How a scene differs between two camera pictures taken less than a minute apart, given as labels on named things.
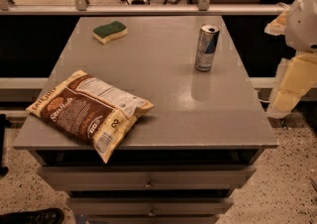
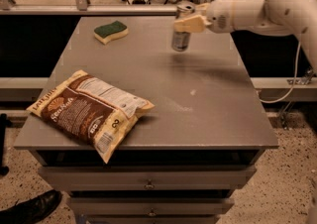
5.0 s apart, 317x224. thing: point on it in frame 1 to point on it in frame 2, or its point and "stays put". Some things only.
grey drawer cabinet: [179, 165] stays put
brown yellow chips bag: [96, 111] stays put
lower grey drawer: [154, 206] stays put
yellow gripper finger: [277, 26] to [203, 6]
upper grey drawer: [149, 177] stays put
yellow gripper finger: [298, 75] to [194, 24]
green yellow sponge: [103, 34] stays put
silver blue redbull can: [207, 39] to [180, 41]
